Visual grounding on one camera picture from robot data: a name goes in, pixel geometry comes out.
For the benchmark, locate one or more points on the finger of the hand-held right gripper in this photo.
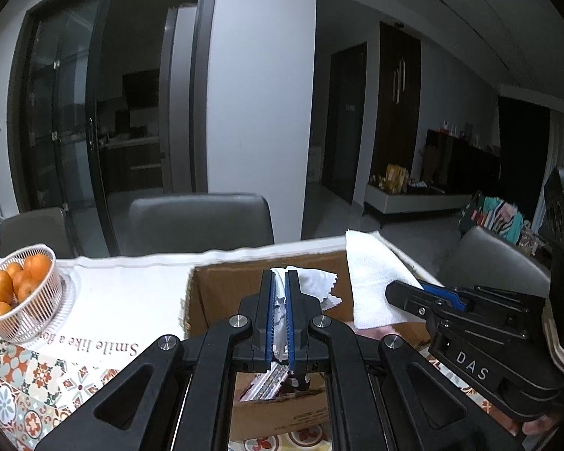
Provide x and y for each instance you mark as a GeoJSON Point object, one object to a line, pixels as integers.
{"type": "Point", "coordinates": [446, 292]}
{"type": "Point", "coordinates": [413, 300]}

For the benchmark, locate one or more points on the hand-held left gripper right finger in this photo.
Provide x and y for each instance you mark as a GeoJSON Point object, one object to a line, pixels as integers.
{"type": "Point", "coordinates": [289, 300]}

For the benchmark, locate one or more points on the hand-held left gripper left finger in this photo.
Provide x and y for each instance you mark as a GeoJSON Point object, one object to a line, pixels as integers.
{"type": "Point", "coordinates": [272, 300]}

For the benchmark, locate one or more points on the white towel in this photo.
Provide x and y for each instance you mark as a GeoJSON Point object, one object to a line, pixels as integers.
{"type": "Point", "coordinates": [371, 272]}

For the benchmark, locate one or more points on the brown cardboard box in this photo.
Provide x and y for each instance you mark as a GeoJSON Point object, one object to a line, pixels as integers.
{"type": "Point", "coordinates": [216, 300]}

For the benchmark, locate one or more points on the person's right hand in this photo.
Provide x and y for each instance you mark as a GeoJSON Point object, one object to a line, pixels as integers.
{"type": "Point", "coordinates": [540, 427]}

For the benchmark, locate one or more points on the grey dining chair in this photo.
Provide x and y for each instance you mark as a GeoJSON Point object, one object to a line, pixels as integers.
{"type": "Point", "coordinates": [33, 235]}
{"type": "Point", "coordinates": [197, 225]}
{"type": "Point", "coordinates": [489, 263]}

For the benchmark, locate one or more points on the colourful striped bag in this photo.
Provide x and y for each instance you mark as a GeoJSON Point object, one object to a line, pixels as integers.
{"type": "Point", "coordinates": [493, 218]}

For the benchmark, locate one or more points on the low white cabinet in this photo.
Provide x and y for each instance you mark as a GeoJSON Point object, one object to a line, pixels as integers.
{"type": "Point", "coordinates": [413, 204]}

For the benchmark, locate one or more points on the yellow snack boxes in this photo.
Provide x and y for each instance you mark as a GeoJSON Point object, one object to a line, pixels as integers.
{"type": "Point", "coordinates": [395, 178]}

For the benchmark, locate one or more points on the dark sideboard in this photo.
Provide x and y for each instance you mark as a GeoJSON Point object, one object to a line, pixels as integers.
{"type": "Point", "coordinates": [465, 164]}

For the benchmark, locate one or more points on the dark curtain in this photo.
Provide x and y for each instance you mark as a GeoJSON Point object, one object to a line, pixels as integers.
{"type": "Point", "coordinates": [521, 164]}

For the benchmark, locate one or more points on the patterned tile tablecloth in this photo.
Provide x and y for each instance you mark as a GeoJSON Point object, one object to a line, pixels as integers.
{"type": "Point", "coordinates": [122, 300]}

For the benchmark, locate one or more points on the dark doorway door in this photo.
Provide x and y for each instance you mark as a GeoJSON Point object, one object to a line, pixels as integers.
{"type": "Point", "coordinates": [345, 127]}

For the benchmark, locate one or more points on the kitchen counter cabinet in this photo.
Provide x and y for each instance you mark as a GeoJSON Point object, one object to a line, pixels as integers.
{"type": "Point", "coordinates": [131, 164]}

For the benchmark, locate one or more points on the white plastic fruit basket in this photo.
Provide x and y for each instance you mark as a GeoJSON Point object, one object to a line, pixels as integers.
{"type": "Point", "coordinates": [37, 319]}

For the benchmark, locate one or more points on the black range hood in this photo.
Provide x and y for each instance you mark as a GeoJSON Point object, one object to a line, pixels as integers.
{"type": "Point", "coordinates": [141, 88]}

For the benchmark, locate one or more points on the sliding glass door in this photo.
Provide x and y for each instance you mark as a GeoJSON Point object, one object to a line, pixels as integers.
{"type": "Point", "coordinates": [66, 127]}

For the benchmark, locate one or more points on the pile of oranges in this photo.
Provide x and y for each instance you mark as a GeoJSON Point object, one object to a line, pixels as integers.
{"type": "Point", "coordinates": [2, 286]}

